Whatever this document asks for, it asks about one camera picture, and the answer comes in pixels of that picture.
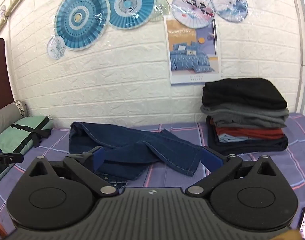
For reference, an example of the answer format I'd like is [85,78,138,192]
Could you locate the folded grey garment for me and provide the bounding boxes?
[200,105,289,128]

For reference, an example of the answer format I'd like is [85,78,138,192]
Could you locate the white ink print paper fan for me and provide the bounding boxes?
[171,0,215,29]

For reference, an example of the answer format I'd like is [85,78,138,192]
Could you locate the small white blue paper fan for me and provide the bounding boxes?
[47,35,66,60]

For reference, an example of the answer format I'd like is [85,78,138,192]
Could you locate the folded light blue garment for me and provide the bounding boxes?
[217,134,253,143]

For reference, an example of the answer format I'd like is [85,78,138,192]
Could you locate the pale green paper fan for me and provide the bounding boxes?
[149,0,171,22]

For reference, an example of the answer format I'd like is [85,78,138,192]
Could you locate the large blue paper fan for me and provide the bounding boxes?
[56,0,111,52]

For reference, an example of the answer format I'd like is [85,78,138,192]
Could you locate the grey bolster pillow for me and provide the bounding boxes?
[0,100,27,138]

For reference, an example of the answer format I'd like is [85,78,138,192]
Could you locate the folded dark navy garment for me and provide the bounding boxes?
[207,124,289,155]

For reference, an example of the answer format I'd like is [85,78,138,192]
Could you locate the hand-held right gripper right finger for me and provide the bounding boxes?
[185,146,284,197]

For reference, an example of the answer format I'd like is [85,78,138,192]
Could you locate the medium blue paper fan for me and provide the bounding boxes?
[106,0,156,30]

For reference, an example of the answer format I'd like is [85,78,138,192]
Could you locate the white blue wave paper fan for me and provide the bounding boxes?
[211,0,248,22]

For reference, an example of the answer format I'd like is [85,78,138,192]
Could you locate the dark brown headboard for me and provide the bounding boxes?
[0,38,14,115]

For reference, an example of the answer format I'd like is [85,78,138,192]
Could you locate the folded green quilt black straps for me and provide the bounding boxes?
[0,115,54,188]

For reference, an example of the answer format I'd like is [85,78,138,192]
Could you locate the folded rust red garment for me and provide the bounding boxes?
[210,117,284,140]

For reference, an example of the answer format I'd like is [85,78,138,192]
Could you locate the folded black garment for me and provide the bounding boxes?
[202,78,288,110]

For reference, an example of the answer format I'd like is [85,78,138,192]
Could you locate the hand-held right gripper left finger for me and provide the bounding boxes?
[26,146,120,197]

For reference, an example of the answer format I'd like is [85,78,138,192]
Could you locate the dark blue denim pants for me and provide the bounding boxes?
[69,122,205,190]

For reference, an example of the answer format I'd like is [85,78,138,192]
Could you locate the white door frame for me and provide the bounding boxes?
[289,0,305,115]

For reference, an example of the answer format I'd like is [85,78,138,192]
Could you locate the bedding wall poster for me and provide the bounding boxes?
[164,15,221,85]

